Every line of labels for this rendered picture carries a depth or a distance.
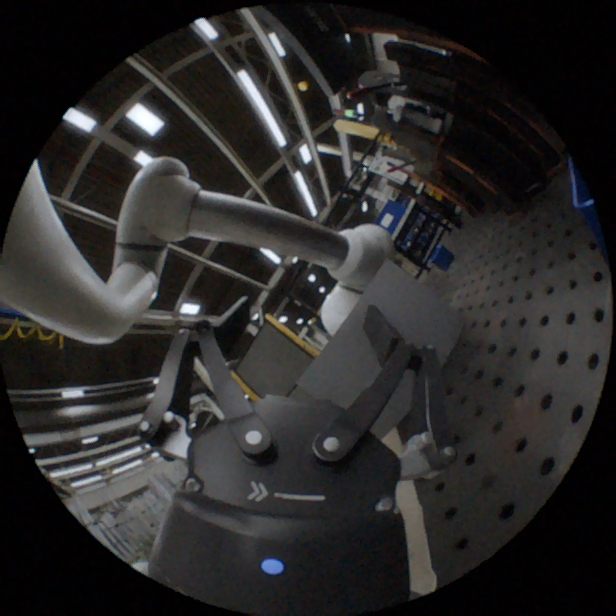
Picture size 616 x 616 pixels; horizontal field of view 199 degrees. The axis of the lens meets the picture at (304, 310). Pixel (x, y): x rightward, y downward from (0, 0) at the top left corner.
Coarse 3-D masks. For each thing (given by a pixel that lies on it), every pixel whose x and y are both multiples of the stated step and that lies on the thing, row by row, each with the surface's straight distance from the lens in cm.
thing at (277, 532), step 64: (192, 448) 8; (384, 448) 8; (192, 512) 5; (256, 512) 4; (320, 512) 7; (384, 512) 6; (192, 576) 5; (256, 576) 4; (320, 576) 4; (384, 576) 5
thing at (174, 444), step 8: (168, 416) 9; (176, 416) 10; (168, 424) 9; (176, 424) 9; (184, 424) 9; (168, 432) 10; (176, 432) 9; (184, 432) 9; (168, 440) 9; (176, 440) 9; (184, 440) 9; (152, 448) 10; (160, 448) 9; (168, 448) 9; (176, 448) 9; (184, 448) 9; (176, 456) 9; (184, 456) 9
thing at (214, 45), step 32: (224, 64) 294; (96, 128) 244; (320, 128) 442; (288, 160) 351; (64, 192) 257; (256, 192) 331; (320, 224) 535; (288, 256) 510; (160, 320) 330; (192, 320) 368
